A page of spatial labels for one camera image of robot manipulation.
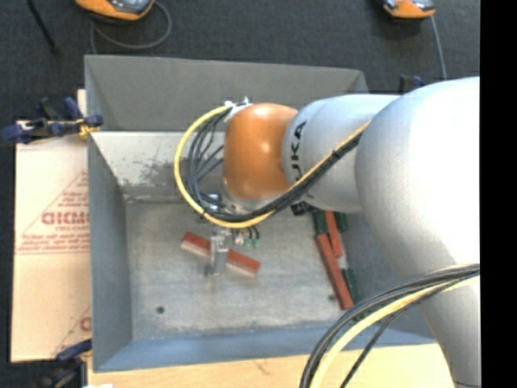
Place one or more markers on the brown cardboard board, red print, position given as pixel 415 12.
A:
pixel 48 289

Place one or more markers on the red-brown block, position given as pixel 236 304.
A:
pixel 333 274
pixel 242 262
pixel 334 234

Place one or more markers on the dark green flat block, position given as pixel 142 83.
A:
pixel 350 283
pixel 342 221
pixel 320 222

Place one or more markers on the black cylinder on white bracket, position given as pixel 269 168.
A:
pixel 299 208

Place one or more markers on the grey metal bin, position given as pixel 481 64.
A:
pixel 161 281

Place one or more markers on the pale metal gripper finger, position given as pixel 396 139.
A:
pixel 222 258
pixel 211 262

